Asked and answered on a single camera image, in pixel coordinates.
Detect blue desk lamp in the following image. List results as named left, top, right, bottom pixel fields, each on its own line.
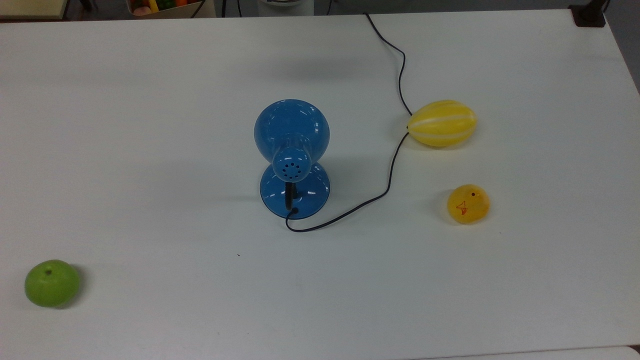
left=253, top=99, right=331, bottom=219

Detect yellow striped melon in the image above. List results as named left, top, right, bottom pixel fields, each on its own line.
left=407, top=100, right=478, bottom=148

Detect yellow pear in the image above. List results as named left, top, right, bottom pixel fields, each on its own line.
left=446, top=184, right=491, bottom=225

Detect box of toy fruit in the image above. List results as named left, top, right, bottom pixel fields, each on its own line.
left=126, top=0, right=206, bottom=19

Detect green apple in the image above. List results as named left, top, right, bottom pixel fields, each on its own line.
left=24, top=259, right=81, bottom=308

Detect black table clamp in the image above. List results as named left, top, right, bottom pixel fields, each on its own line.
left=569, top=0, right=608, bottom=28

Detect beige board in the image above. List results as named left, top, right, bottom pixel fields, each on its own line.
left=0, top=0, right=70, bottom=21

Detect black lamp power cable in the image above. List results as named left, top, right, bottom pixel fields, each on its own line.
left=285, top=12, right=414, bottom=233

